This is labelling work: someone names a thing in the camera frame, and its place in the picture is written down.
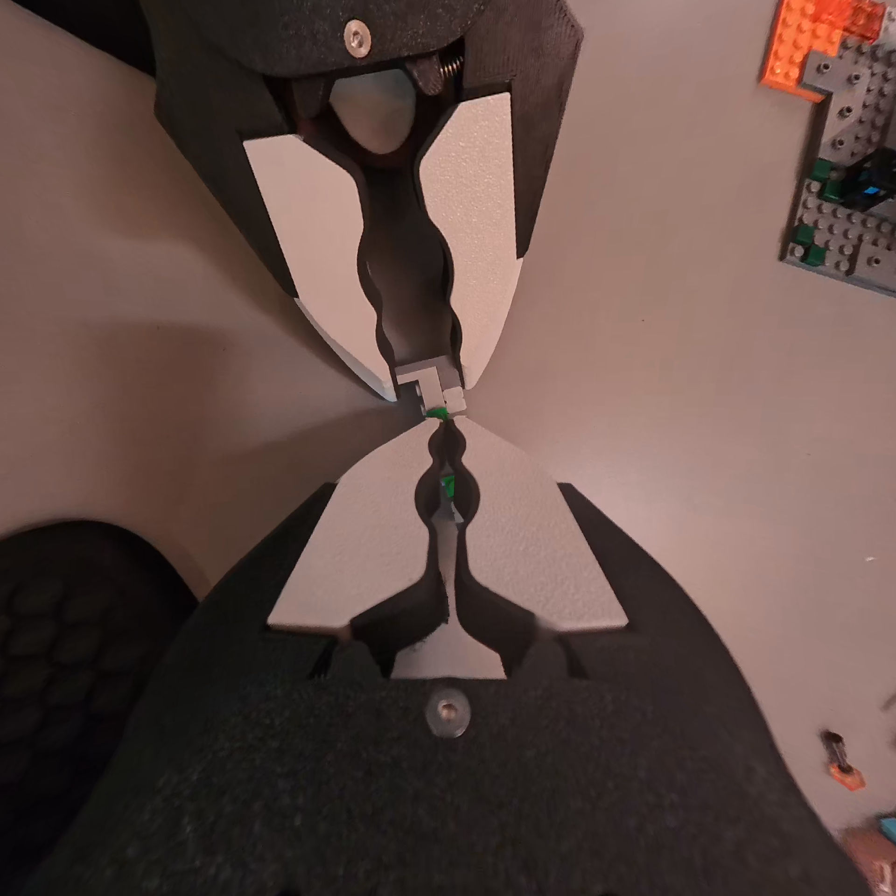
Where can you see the pile of colourful brick figures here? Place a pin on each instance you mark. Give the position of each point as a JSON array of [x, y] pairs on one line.
[[844, 773]]

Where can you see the grey white brick column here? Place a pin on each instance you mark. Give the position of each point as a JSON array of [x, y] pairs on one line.
[[427, 375]]

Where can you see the orange brick plate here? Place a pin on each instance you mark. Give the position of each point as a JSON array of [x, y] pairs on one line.
[[798, 56]]

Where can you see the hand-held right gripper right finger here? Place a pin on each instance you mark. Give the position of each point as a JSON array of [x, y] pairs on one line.
[[546, 560]]

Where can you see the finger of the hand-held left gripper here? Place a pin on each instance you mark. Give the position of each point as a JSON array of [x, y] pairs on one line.
[[483, 210], [315, 238]]

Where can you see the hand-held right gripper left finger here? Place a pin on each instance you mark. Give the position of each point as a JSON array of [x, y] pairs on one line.
[[350, 560]]

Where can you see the grey green brick tower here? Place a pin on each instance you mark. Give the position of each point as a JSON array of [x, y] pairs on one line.
[[854, 224]]

